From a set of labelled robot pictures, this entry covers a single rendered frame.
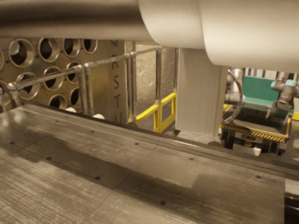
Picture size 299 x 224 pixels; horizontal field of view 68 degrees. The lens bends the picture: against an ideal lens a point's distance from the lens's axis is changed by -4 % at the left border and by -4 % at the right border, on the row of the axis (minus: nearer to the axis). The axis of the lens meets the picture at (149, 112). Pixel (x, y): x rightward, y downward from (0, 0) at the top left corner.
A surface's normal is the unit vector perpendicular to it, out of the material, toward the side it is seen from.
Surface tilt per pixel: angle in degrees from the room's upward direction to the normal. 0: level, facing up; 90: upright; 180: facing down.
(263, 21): 121
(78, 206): 0
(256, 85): 90
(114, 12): 85
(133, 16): 95
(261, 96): 90
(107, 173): 0
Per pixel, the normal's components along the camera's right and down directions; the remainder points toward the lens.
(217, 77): -0.47, 0.34
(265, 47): -0.35, 0.87
